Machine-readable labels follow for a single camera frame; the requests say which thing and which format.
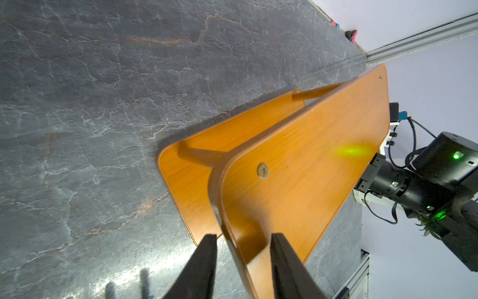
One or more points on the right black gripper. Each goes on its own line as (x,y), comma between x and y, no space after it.
(386,182)

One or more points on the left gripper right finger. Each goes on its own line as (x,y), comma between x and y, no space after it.
(291,280)

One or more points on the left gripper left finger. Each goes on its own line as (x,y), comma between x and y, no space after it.
(196,281)

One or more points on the orange two-tier wooden shelf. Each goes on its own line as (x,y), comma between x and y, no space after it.
(285,166)

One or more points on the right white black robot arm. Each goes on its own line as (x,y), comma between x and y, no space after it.
(439,188)

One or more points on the small pink object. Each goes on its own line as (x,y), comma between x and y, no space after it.
(351,35)

